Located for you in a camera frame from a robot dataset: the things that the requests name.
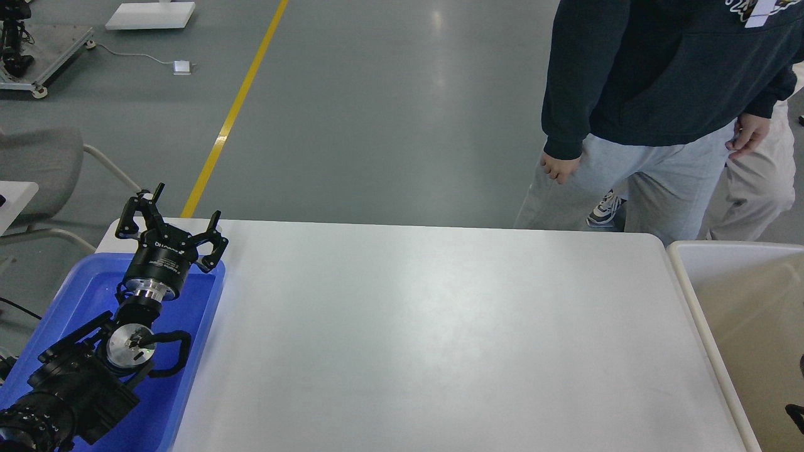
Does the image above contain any white flat board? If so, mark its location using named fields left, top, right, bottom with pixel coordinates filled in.
left=104, top=1, right=196, bottom=30

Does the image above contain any person in white clothes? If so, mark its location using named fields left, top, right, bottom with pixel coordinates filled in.
left=586, top=100, right=804, bottom=242

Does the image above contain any grey chair left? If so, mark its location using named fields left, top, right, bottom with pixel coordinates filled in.
left=1, top=127, right=144, bottom=255

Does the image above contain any white power adapter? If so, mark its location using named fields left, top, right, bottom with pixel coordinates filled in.
left=172, top=60, right=192, bottom=75

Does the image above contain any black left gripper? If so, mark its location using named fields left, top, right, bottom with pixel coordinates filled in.
left=114, top=183, right=229, bottom=301

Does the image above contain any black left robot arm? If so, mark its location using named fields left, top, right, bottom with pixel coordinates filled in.
left=2, top=183, right=229, bottom=451

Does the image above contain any person in navy hoodie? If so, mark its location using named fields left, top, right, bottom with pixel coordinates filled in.
left=514, top=1, right=803, bottom=244

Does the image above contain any beige plastic bin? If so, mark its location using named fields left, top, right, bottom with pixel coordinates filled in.
left=667, top=240, right=803, bottom=451

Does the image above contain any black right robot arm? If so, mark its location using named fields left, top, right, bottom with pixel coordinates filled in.
left=785, top=404, right=804, bottom=434

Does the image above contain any white side table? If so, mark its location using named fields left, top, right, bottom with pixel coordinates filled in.
left=1, top=180, right=38, bottom=235

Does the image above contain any blue plastic tray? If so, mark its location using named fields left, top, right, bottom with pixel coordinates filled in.
left=0, top=253, right=226, bottom=452

